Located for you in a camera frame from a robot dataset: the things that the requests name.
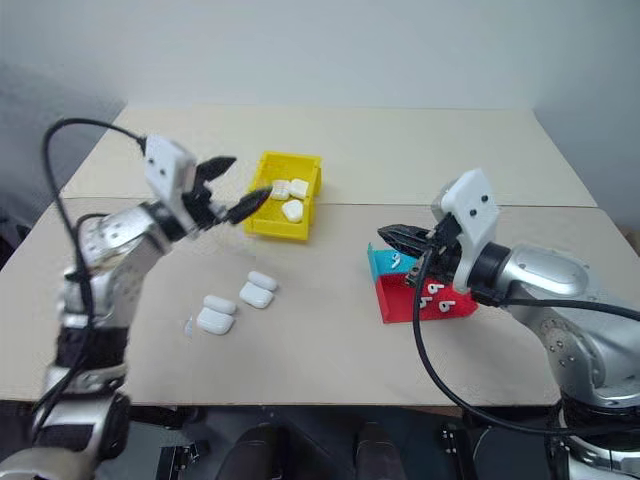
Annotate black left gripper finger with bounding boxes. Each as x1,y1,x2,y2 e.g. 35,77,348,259
197,155,238,189
226,185,275,225

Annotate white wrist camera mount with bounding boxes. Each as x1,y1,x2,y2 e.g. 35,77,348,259
438,168,503,293
142,133,199,229

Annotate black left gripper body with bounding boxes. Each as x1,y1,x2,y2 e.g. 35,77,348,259
181,163,230,235

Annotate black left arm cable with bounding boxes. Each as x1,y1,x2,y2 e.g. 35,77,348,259
29,117,149,437

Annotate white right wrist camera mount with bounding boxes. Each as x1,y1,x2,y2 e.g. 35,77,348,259
438,168,503,293

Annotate dark round base plate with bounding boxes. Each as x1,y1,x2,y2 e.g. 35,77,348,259
472,419,569,480

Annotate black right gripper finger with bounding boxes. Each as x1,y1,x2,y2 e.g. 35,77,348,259
376,224,434,244
383,238,430,259

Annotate black metal bracket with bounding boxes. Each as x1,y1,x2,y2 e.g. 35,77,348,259
438,423,474,480
158,442,211,480

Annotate dark rounded shape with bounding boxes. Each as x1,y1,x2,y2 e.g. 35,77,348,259
353,422,407,480
219,422,282,480

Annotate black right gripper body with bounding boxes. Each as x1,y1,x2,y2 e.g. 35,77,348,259
405,212,466,290

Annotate red plastic tray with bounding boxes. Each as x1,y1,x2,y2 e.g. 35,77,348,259
374,273,479,327

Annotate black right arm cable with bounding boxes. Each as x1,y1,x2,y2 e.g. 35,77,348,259
411,247,640,439

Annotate yellow plastic bin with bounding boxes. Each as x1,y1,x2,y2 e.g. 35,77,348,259
243,150,324,244

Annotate blue plastic tray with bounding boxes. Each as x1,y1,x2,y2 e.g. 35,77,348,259
367,242,422,283

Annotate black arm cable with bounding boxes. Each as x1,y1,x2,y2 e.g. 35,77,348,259
411,247,640,439
29,117,149,437

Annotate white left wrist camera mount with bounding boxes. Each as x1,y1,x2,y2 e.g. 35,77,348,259
142,133,199,229

